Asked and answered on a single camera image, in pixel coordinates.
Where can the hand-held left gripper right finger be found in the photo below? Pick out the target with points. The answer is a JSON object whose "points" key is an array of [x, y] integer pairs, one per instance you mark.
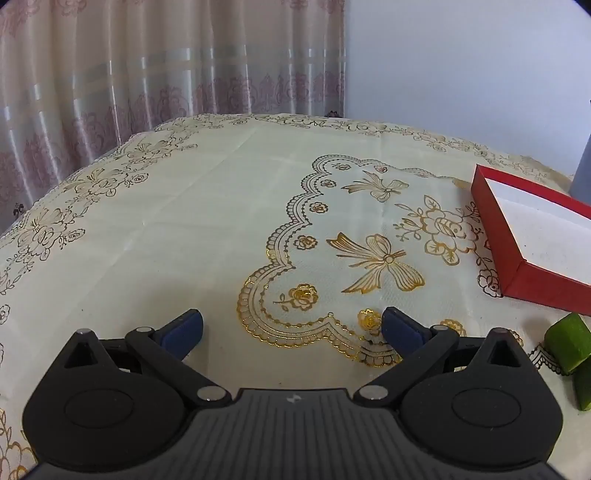
{"points": [[401, 332]]}

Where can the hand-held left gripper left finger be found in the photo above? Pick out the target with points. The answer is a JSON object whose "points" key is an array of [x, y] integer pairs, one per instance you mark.
{"points": [[184, 332]]}

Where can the red cardboard box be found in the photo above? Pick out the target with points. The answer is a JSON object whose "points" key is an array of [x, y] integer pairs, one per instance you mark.
{"points": [[498, 240]]}

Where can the green cucumber piece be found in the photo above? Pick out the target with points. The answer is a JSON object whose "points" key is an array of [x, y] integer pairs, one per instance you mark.
{"points": [[568, 344], [583, 387]]}

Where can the cream gold-patterned tablecloth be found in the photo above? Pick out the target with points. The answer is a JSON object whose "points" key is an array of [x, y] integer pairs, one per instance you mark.
{"points": [[184, 207]]}

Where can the light blue electric kettle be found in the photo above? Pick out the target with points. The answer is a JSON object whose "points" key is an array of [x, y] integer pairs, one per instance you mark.
{"points": [[584, 175]]}

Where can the beige floral curtain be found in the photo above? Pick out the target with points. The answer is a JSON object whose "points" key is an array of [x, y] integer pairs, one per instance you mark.
{"points": [[138, 69]]}

